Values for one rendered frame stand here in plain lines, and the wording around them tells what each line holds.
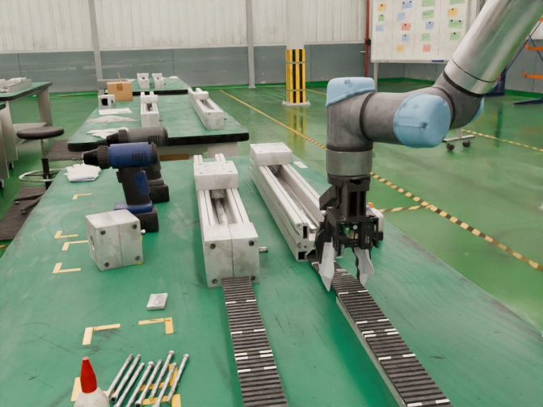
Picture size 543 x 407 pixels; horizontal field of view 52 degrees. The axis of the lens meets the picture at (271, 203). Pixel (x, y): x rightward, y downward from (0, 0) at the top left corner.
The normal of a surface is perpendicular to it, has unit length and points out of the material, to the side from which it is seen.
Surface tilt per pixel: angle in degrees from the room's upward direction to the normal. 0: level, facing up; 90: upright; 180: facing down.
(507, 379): 0
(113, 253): 90
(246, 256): 90
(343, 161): 90
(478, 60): 104
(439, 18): 90
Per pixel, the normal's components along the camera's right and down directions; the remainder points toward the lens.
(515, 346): -0.03, -0.96
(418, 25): -0.84, 0.17
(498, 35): -0.43, 0.51
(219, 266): 0.16, 0.27
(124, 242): 0.50, 0.22
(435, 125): 0.69, 0.18
